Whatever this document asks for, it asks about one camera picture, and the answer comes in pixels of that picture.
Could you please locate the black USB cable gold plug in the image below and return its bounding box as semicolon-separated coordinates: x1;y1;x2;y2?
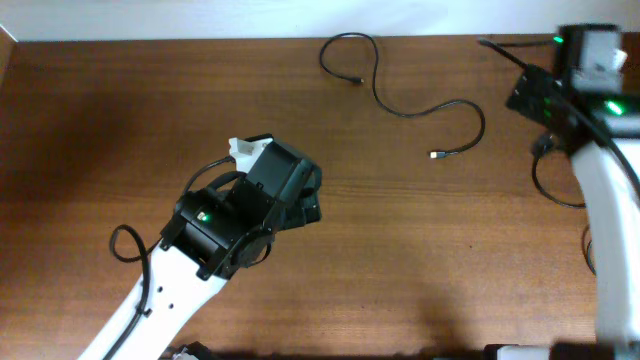
318;32;487;159

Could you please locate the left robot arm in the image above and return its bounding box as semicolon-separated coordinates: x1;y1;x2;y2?
81;134;322;359

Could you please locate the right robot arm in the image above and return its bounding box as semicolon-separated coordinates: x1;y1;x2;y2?
481;24;639;359

